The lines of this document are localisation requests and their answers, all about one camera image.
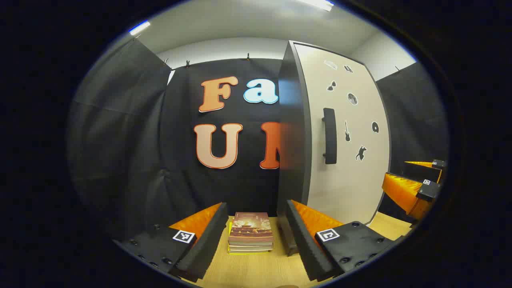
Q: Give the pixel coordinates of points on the ceiling tube light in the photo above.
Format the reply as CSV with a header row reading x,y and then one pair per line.
x,y
139,28

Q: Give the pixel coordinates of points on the grey cabinet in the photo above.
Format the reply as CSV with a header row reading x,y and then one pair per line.
x,y
292,140

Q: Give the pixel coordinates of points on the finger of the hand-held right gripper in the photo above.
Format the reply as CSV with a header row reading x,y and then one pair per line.
x,y
404,192
424,172

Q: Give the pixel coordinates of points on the stack of books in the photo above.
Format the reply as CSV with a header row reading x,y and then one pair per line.
x,y
251,230

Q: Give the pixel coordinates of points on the black backdrop cloth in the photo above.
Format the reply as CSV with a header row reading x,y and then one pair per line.
x,y
140,160

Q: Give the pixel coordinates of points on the ceiling panel light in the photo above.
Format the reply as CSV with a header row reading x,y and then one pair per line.
x,y
316,4

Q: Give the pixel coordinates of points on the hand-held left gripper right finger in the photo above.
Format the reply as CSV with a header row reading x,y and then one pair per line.
x,y
304,248

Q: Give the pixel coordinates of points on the white cabinet door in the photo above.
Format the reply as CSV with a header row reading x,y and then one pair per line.
x,y
348,180

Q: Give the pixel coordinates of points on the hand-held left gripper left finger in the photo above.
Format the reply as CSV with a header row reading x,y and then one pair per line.
x,y
204,252

